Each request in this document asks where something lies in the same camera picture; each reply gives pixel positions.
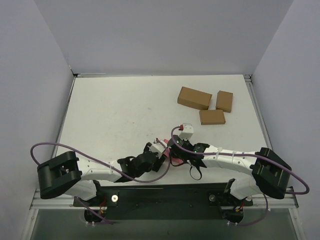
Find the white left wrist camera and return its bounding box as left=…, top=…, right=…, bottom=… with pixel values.
left=149, top=138, right=168, bottom=159

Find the small brown box right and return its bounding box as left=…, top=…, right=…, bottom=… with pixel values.
left=215, top=90, right=233, bottom=113

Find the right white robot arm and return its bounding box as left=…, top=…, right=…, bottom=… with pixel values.
left=168, top=135, right=292, bottom=200

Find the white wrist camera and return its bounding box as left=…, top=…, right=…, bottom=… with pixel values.
left=149, top=138, right=168, bottom=159
left=178, top=123, right=194, bottom=141

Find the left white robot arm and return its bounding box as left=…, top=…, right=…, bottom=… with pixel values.
left=37, top=139, right=169, bottom=206

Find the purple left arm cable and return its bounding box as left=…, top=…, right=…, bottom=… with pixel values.
left=29, top=138, right=172, bottom=185

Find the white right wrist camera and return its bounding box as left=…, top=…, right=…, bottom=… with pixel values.
left=178, top=123, right=194, bottom=141

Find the large brown cardboard box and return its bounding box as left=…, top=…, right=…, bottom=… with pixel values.
left=177, top=86, right=212, bottom=110

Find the aluminium frame rail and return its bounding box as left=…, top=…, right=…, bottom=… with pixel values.
left=30, top=189, right=299, bottom=210

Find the pink cardboard box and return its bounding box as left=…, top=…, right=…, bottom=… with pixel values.
left=160, top=139, right=184, bottom=167

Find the brown cardboard box front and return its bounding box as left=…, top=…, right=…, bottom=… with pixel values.
left=199, top=109, right=226, bottom=125

